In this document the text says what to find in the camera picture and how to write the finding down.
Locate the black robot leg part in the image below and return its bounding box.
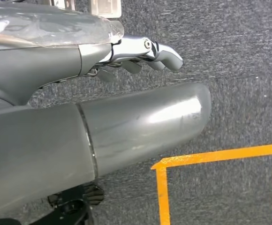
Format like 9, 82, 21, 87
0, 182, 105, 225

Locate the silver floor socket box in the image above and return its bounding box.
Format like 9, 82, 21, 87
88, 0, 122, 19

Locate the yellow floor tape marking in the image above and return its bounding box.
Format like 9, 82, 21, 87
151, 143, 272, 225

